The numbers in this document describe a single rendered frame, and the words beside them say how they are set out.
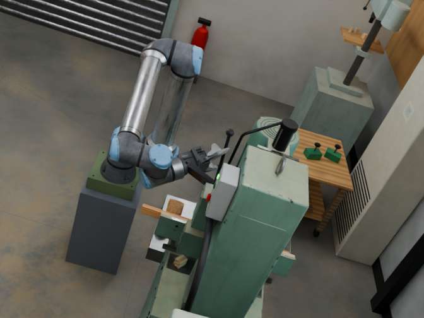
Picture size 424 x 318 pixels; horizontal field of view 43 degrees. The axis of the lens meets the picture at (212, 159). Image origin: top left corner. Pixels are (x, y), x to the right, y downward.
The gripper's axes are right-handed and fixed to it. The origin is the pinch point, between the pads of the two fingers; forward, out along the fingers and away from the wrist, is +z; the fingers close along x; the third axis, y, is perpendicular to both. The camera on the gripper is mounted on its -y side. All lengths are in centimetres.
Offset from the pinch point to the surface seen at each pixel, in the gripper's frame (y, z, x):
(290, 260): -46, 14, 17
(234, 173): -24, -21, -42
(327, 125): 64, 169, 145
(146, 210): -3.1, -34.1, 20.7
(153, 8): 236, 90, 167
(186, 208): -5.6, -15.1, 27.4
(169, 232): -14.6, -28.0, 23.7
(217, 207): -30, -28, -34
